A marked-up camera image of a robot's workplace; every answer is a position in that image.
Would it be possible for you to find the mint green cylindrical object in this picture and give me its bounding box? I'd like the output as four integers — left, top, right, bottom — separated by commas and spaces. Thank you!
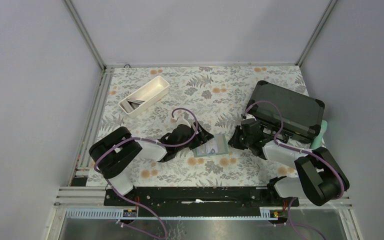
310, 120, 328, 150

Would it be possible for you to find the green card holder wallet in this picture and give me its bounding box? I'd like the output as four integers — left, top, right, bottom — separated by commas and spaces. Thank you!
192, 134, 229, 158

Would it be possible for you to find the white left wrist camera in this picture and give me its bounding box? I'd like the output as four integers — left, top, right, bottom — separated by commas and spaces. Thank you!
171, 114, 191, 127

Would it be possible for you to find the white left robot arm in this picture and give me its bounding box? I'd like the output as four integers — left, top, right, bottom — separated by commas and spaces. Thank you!
88, 119, 215, 206

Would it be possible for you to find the white rectangular plastic tray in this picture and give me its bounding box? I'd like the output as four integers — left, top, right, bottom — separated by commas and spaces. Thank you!
118, 76, 170, 118

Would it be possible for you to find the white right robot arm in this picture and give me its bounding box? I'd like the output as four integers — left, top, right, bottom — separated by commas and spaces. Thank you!
228, 118, 350, 206

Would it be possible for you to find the black hard carrying case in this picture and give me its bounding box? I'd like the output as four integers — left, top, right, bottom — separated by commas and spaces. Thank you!
246, 80, 325, 144

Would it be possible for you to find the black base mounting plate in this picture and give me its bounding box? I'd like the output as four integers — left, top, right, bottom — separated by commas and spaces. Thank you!
103, 186, 292, 217

